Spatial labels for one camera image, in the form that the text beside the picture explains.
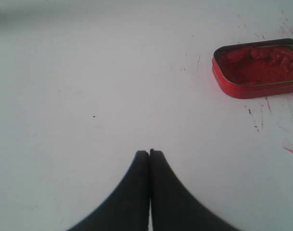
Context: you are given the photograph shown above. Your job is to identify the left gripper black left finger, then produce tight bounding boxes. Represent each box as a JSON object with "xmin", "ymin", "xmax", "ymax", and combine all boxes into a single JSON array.
[{"xmin": 69, "ymin": 151, "xmax": 150, "ymax": 231}]

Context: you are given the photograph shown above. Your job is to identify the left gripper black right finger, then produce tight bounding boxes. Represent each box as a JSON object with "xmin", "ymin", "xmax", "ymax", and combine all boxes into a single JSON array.
[{"xmin": 150, "ymin": 149, "xmax": 237, "ymax": 231}]

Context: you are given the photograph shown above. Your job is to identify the red ink paste tin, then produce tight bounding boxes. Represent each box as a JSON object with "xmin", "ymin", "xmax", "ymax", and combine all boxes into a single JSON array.
[{"xmin": 212, "ymin": 38, "xmax": 293, "ymax": 99}]

